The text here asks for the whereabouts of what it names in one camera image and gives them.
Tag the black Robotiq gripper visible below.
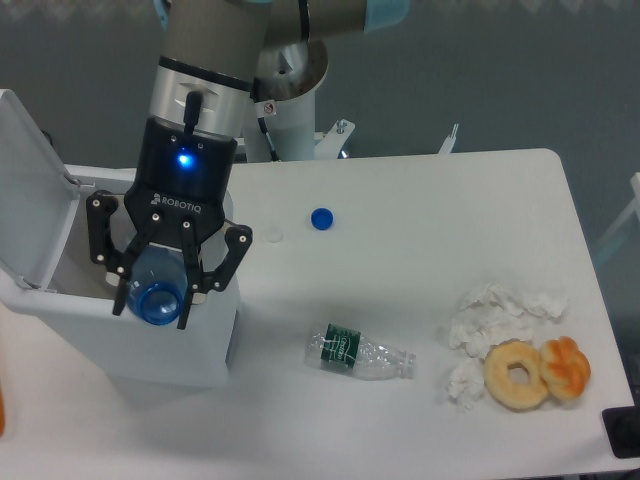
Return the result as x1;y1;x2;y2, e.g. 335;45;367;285
86;117;253;330

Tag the blue plastic bottle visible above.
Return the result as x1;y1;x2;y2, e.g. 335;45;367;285
126;245;187;326

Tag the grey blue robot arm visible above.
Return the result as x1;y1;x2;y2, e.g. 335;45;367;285
86;1;410;329

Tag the white bottle cap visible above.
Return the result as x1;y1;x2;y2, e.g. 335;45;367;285
264;225;284;243

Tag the white trash can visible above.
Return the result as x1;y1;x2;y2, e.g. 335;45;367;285
1;89;240;388

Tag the blue bottle cap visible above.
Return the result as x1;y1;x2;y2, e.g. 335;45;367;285
310;207;334;231

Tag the clear bottle green label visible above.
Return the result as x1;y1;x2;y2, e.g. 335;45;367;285
304;323;416;381

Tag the orange object at edge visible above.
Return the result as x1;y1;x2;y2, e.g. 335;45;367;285
0;386;6;437

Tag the large crumpled white tissue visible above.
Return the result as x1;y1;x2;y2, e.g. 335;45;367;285
447;282;569;359

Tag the small crumpled white tissue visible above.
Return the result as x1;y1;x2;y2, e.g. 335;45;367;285
445;358;485;413

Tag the orange glazed pastry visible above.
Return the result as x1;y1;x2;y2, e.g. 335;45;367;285
539;336;591;401

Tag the black device at edge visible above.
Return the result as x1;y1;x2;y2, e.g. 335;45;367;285
602;406;639;459

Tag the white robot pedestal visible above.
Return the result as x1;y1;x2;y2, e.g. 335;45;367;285
234;39;356;164

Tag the plain ring donut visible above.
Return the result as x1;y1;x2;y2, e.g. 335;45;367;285
483;341;549;411

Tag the white frame at right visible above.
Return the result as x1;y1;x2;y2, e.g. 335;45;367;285
592;172;639;269

